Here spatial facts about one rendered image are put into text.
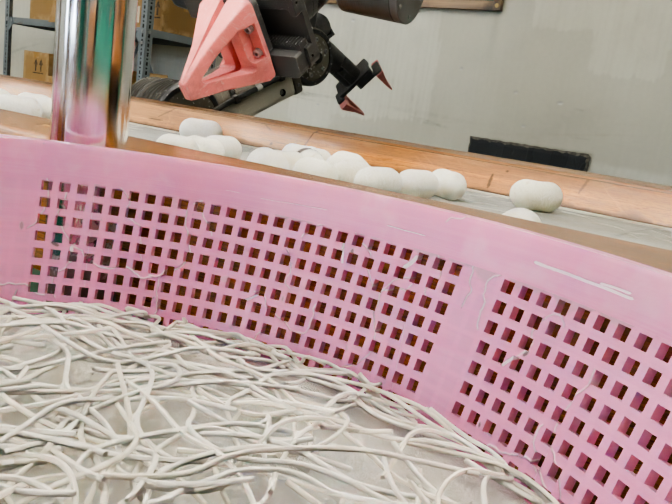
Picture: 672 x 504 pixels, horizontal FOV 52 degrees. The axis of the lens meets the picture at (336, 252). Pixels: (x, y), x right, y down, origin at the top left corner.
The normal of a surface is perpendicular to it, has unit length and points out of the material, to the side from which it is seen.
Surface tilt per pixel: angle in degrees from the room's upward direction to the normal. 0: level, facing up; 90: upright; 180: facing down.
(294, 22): 131
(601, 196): 45
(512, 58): 90
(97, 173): 75
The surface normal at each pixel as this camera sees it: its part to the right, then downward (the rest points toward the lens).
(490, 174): -0.29, -0.62
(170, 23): 0.80, 0.23
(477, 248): -0.68, -0.22
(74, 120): -0.11, 0.19
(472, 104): -0.59, 0.10
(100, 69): 0.49, 0.25
